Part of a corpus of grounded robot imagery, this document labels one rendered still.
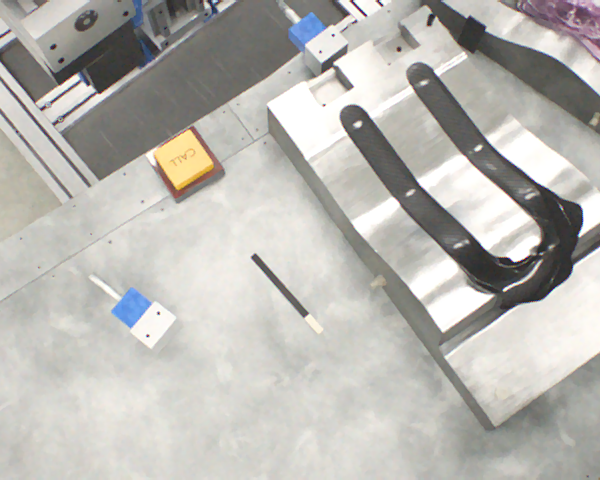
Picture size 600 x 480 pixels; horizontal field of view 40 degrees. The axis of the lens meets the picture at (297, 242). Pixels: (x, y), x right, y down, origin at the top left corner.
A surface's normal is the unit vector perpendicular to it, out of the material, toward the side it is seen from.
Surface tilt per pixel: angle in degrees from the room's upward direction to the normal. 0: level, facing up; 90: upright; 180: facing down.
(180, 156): 0
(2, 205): 0
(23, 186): 0
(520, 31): 28
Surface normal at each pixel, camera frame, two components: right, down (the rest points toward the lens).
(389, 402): 0.00, -0.26
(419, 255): -0.25, -0.59
